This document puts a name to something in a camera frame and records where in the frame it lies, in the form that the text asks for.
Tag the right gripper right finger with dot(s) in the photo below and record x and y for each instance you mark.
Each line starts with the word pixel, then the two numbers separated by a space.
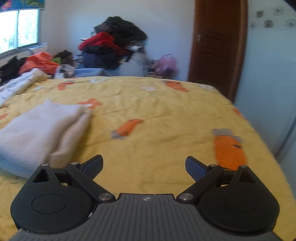
pixel 205 178

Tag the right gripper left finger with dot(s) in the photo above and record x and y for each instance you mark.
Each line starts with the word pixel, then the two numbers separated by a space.
pixel 82 176

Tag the cream knit sweater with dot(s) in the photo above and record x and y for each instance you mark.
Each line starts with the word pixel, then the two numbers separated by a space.
pixel 47 134

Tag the black clothes by window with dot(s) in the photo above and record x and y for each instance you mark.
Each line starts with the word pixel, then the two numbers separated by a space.
pixel 11 70

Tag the pile of dark red clothes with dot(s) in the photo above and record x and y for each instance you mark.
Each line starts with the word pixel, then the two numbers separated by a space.
pixel 112 43

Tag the yellow carrot print bedsheet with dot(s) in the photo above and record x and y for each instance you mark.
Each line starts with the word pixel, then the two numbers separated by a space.
pixel 144 130

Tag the white grey plastic bag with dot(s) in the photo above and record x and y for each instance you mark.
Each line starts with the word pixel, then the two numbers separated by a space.
pixel 64 71

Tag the light blue wardrobe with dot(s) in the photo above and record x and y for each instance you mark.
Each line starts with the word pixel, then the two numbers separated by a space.
pixel 266 94

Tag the white text print quilt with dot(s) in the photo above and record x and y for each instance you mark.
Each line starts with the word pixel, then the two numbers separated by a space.
pixel 20 84

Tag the pink plastic bag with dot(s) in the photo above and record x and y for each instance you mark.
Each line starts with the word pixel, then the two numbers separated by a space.
pixel 166 66

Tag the orange plastic bag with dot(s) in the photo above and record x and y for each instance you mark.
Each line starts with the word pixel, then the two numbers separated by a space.
pixel 42 61

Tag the floral pillow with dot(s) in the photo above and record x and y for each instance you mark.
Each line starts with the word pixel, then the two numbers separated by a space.
pixel 38 49

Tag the brown wooden door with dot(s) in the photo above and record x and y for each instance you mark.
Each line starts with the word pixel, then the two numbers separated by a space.
pixel 218 47

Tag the blue floral curtain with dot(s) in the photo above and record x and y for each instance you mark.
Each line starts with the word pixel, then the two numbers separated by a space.
pixel 16 5

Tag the window with grey frame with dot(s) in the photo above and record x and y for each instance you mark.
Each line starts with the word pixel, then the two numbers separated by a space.
pixel 19 29

